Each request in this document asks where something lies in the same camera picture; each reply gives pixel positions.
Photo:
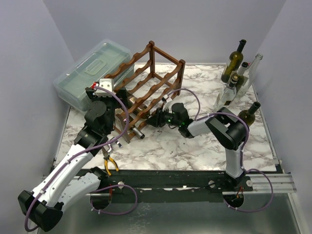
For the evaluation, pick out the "tall dark green bottle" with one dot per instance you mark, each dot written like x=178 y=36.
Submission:
x=234 y=61

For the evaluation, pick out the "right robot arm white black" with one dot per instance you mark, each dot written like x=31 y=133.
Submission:
x=230 y=131

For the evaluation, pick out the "translucent green plastic storage box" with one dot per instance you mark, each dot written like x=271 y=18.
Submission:
x=103 y=59

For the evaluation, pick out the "yellow handled pliers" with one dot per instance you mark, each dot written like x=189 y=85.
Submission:
x=107 y=158

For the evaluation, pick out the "brown wooden wine rack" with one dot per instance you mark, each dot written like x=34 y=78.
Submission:
x=147 y=77

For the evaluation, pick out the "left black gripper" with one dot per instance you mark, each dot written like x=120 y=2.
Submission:
x=90 y=93

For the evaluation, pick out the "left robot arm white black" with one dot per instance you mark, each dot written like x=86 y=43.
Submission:
x=44 y=205

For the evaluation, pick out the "clear square glass bottle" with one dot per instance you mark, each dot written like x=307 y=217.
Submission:
x=227 y=94

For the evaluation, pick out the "green bottle white neck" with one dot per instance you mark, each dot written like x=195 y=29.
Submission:
x=240 y=73

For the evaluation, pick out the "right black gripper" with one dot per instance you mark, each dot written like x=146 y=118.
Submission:
x=159 y=117

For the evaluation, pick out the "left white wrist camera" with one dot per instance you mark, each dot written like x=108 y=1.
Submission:
x=104 y=87

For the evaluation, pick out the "black front mounting rail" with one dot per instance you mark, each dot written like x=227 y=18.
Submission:
x=153 y=186

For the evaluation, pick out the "green bottle cream label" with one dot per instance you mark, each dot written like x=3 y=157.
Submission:
x=248 y=116

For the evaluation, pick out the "tall clear glass bottle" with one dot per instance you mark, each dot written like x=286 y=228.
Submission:
x=249 y=75

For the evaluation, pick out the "green bottle silver cap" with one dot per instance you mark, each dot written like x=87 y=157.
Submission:
x=137 y=132

